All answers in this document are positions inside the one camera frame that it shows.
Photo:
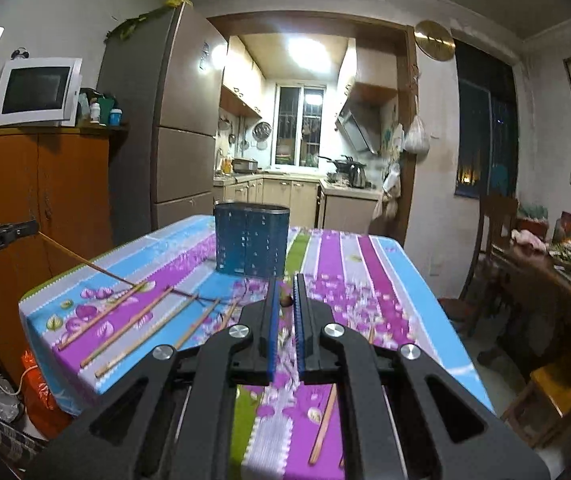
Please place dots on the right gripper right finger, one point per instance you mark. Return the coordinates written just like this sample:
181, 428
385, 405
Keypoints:
402, 415

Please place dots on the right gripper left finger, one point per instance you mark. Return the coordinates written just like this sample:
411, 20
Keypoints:
171, 415

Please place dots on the wooden chopstick one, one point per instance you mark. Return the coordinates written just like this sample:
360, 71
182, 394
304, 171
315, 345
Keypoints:
82, 260

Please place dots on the wooden chopstick eight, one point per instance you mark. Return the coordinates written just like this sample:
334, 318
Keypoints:
323, 428

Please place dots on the wooden chopstick four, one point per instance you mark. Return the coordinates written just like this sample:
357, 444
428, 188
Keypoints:
152, 330

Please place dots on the wooden chopstick five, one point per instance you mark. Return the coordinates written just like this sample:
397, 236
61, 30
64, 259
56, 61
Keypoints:
196, 324

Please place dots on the wooden chopstick six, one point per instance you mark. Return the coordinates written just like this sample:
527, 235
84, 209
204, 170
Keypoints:
227, 316

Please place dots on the wooden chopstick seven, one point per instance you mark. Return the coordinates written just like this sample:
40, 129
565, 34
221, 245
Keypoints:
286, 301

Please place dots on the wooden chopstick three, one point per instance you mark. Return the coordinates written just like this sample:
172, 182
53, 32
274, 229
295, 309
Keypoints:
133, 321

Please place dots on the wooden chopstick two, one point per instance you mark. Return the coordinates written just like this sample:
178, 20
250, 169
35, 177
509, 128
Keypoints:
113, 304

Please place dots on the orange wooden cabinet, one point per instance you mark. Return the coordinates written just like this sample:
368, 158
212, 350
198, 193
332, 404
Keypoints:
58, 177

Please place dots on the orange plastic bag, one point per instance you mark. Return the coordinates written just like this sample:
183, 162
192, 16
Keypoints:
43, 410

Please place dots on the colourful floral tablecloth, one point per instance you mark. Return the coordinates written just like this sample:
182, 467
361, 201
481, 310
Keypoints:
368, 281

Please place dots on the small wooden stool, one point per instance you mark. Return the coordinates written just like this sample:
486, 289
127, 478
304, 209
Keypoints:
543, 408

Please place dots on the white microwave oven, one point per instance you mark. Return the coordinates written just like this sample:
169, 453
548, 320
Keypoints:
40, 90

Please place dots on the white medicine bottle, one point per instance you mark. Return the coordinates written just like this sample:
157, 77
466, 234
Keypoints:
95, 113

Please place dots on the blue lidded jar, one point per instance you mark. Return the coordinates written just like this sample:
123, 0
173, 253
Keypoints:
115, 117

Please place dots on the dark wooden side table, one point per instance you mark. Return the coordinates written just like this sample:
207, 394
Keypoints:
538, 328

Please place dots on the blue perforated utensil holder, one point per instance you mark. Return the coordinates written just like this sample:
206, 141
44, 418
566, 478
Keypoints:
251, 239

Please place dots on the dark wooden chair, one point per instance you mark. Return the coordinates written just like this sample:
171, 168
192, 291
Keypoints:
482, 286

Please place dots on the steel electric kettle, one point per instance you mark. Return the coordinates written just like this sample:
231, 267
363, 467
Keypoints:
357, 175

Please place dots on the grey tall refrigerator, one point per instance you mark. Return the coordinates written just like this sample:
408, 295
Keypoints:
166, 78

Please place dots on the black wok pan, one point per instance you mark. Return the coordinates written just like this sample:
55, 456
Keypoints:
343, 165

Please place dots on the white hanging plastic bag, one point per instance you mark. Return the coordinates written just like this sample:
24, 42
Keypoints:
416, 140

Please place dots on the steel range hood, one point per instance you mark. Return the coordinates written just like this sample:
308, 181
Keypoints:
361, 125

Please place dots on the round gold wall clock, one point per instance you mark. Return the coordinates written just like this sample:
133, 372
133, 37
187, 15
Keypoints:
435, 41

